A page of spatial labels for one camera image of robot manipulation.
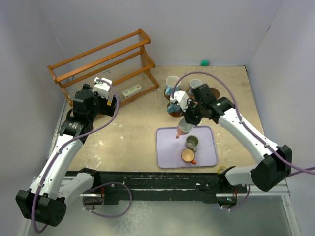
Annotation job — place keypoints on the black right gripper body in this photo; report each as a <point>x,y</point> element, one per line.
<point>195,112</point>

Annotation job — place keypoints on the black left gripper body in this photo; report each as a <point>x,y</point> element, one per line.
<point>101,106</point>

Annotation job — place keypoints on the white mug orange handle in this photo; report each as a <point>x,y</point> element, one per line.
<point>183,128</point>

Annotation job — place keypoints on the white mug blue handle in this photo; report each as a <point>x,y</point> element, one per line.
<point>174,108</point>

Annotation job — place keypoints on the white mug grey-blue handle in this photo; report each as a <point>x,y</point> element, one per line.
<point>195,83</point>

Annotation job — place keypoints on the olive green mug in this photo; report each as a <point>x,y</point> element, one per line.
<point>192,142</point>

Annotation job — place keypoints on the large light blue mug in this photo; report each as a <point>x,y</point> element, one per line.
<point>170,85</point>

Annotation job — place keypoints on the light wooden coaster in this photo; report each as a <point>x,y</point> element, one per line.
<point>189,93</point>

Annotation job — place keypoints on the dark walnut coaster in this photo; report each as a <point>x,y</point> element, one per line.
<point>215,92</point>

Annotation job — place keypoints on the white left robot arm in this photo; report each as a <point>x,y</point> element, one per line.
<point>46,200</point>

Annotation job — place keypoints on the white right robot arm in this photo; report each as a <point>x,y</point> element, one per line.
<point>272,162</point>

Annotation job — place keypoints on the lavender plastic tray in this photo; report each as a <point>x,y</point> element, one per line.
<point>197,149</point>

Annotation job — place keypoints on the orange wooden shelf rack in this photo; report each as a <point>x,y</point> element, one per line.
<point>111,60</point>

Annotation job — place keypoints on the yellow tape roll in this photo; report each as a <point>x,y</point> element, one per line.
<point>221,169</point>

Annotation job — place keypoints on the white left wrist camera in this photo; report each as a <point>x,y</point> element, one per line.
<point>101,87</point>

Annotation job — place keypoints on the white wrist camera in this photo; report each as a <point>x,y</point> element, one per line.
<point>181,98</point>
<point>101,87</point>

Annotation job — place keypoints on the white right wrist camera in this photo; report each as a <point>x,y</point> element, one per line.
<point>181,98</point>

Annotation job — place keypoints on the green object at wall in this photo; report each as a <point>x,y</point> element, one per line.
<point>205,63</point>

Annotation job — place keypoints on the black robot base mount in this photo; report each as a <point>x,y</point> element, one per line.
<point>162,186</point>

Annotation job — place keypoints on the aluminium frame rail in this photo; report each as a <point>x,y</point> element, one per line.
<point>279,190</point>

